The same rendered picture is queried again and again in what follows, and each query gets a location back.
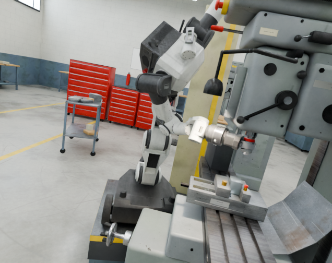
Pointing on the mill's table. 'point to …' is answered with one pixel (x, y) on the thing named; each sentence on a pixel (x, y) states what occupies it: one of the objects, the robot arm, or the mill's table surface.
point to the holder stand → (218, 156)
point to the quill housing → (268, 91)
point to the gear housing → (288, 33)
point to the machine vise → (243, 209)
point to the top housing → (286, 5)
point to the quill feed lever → (285, 98)
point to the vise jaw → (225, 190)
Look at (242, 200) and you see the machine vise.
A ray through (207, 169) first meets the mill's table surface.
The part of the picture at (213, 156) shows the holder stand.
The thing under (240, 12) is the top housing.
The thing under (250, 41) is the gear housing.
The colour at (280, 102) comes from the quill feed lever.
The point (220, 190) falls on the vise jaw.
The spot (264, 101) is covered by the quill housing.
